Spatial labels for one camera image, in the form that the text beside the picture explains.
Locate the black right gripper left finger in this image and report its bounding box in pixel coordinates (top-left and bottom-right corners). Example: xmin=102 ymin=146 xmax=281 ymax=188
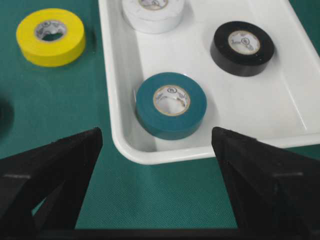
xmin=0 ymin=127 xmax=103 ymax=240

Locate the blue tape roll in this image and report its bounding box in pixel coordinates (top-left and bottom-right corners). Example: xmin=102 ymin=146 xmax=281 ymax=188
xmin=0 ymin=98 xmax=14 ymax=141

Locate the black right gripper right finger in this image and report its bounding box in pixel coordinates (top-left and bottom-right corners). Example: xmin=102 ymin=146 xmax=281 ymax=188
xmin=211 ymin=127 xmax=320 ymax=240

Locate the white tape roll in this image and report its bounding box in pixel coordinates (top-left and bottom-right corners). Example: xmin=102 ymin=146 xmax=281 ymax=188
xmin=121 ymin=0 xmax=185 ymax=34

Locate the black tape roll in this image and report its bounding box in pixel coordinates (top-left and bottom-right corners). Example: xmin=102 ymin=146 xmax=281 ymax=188
xmin=210 ymin=21 xmax=275 ymax=77

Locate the white plastic case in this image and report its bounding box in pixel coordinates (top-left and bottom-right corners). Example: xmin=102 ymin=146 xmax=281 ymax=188
xmin=98 ymin=0 xmax=320 ymax=165

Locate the yellow tape roll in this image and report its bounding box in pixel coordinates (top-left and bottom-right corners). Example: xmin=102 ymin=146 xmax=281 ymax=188
xmin=16 ymin=8 xmax=86 ymax=67

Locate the green tape roll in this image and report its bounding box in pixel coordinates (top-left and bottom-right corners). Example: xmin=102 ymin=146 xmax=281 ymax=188
xmin=135 ymin=72 xmax=207 ymax=140

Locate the green table cloth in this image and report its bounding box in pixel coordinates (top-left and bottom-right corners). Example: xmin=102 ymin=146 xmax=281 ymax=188
xmin=0 ymin=0 xmax=320 ymax=229

